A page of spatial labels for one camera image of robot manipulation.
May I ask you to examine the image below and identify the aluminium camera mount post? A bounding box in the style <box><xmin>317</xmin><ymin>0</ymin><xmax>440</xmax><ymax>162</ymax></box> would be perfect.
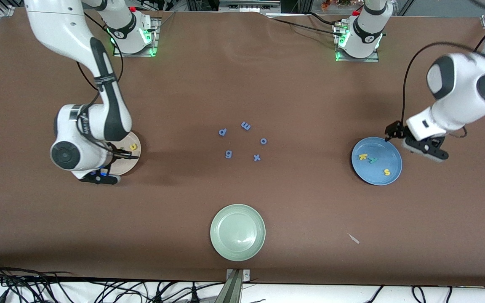
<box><xmin>215</xmin><ymin>268</ymin><xmax>251</xmax><ymax>303</ymax></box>

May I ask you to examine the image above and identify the blue plate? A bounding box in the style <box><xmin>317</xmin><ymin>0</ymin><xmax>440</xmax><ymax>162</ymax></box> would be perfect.
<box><xmin>351</xmin><ymin>137</ymin><xmax>403</xmax><ymax>186</ymax></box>

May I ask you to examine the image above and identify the pale green plate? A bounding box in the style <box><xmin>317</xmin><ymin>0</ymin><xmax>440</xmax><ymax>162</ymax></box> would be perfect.
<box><xmin>210</xmin><ymin>204</ymin><xmax>266</xmax><ymax>262</ymax></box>

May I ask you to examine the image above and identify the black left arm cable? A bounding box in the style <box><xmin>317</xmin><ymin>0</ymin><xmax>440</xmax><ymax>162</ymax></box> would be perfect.
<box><xmin>401</xmin><ymin>8</ymin><xmax>485</xmax><ymax>127</ymax></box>

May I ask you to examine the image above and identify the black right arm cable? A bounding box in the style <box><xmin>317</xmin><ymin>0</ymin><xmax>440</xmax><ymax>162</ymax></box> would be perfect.
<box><xmin>76</xmin><ymin>12</ymin><xmax>124</xmax><ymax>92</ymax></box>

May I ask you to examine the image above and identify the beige brown plate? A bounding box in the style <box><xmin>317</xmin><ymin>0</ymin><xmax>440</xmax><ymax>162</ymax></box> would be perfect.
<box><xmin>107</xmin><ymin>131</ymin><xmax>142</xmax><ymax>176</ymax></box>

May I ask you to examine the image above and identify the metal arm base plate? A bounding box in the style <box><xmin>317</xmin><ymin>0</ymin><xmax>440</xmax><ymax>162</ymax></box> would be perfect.
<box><xmin>333</xmin><ymin>21</ymin><xmax>380</xmax><ymax>63</ymax></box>
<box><xmin>113</xmin><ymin>17</ymin><xmax>159</xmax><ymax>57</ymax></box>

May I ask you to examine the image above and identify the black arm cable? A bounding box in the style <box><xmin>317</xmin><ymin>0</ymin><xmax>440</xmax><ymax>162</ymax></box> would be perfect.
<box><xmin>401</xmin><ymin>8</ymin><xmax>485</xmax><ymax>127</ymax></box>
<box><xmin>76</xmin><ymin>12</ymin><xmax>124</xmax><ymax>92</ymax></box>

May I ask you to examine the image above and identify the black base power cable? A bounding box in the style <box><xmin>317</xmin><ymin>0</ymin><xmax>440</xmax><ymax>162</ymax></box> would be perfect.
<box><xmin>268</xmin><ymin>16</ymin><xmax>344</xmax><ymax>37</ymax></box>

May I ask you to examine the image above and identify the brown table cover mat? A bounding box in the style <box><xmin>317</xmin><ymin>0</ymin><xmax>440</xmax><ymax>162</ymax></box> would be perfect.
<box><xmin>0</xmin><ymin>8</ymin><xmax>485</xmax><ymax>287</ymax></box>

